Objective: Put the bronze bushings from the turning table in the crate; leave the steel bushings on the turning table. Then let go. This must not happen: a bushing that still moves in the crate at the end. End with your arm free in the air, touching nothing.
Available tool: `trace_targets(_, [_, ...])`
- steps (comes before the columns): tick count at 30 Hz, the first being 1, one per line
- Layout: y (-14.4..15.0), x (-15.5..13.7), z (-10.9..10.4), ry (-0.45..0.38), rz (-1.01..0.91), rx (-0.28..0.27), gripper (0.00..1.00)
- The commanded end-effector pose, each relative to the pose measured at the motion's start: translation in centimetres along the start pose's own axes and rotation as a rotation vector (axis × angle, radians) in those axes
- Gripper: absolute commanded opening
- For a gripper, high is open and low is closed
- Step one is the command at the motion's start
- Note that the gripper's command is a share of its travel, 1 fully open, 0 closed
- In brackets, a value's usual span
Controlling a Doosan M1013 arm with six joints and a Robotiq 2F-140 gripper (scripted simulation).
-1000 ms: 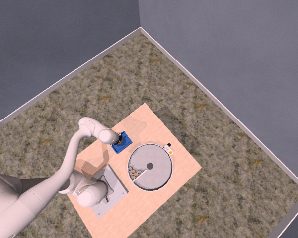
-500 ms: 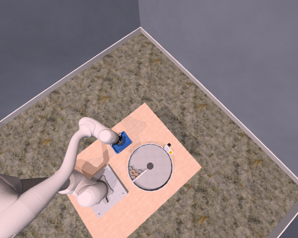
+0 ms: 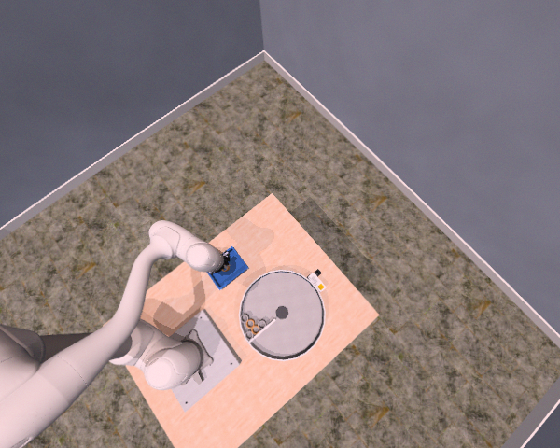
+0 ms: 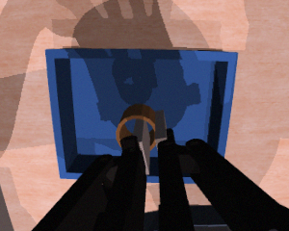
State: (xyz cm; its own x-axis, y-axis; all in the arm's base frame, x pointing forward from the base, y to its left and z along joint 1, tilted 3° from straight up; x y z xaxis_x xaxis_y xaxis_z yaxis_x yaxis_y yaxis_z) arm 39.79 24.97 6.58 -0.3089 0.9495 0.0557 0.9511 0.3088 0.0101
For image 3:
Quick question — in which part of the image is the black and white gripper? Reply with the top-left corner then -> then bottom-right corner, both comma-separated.
209,251 -> 230,275

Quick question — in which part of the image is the blue shallow tray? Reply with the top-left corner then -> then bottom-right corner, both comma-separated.
208,246 -> 249,290

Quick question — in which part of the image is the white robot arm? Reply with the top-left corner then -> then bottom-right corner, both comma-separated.
0,220 -> 224,448

